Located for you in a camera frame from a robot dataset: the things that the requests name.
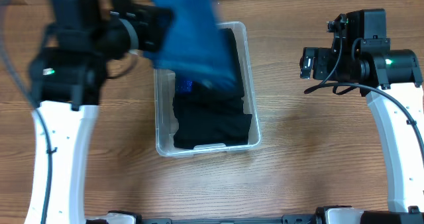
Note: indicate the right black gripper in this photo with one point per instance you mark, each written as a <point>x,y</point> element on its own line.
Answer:
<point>320,56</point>

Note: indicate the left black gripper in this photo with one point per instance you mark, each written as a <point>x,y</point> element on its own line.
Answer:
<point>133,25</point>

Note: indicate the clear plastic storage container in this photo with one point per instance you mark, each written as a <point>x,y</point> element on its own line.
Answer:
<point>167,124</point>

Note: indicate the blue denim towel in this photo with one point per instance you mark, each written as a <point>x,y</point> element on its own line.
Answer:
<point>194,47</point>

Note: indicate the blue green sequin cloth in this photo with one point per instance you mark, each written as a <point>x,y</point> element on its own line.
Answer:
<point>183,86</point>

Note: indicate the black cloth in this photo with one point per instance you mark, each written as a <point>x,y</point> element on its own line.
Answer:
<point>232,44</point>
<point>209,116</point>

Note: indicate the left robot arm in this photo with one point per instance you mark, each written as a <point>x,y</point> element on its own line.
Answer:
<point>66,78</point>

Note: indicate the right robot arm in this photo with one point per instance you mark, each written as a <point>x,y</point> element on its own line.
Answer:
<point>361,58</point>

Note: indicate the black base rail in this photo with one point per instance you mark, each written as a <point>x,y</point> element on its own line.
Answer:
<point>285,219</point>

